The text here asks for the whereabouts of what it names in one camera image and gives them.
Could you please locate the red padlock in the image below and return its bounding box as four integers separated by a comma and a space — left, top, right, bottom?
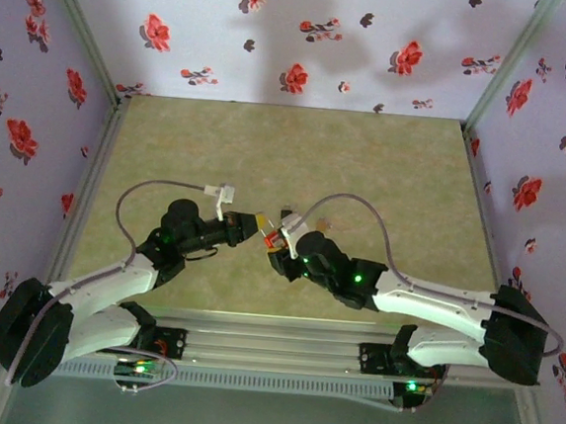
263, 229, 287, 252

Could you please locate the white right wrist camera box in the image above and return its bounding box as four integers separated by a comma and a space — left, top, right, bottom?
278, 210, 313, 240

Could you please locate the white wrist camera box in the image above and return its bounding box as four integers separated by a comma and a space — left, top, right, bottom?
278, 210, 313, 240
202, 180, 237, 221

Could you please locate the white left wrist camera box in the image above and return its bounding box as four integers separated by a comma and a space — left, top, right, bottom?
202, 180, 237, 221

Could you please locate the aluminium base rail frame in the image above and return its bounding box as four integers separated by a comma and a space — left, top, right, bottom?
1, 290, 545, 394

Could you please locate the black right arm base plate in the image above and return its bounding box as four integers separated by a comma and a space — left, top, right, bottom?
356, 341, 450, 383

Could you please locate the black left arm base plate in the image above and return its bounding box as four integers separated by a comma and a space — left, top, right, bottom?
148, 325, 189, 362

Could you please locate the aluminium side rail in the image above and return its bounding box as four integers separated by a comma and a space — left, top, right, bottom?
31, 90, 131, 318
443, 122, 537, 349

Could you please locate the grey slotted cable duct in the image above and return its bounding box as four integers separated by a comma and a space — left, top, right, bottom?
18, 351, 396, 407

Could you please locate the aluminium corner post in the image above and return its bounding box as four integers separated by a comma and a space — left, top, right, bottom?
28, 0, 134, 108
460, 0, 555, 139

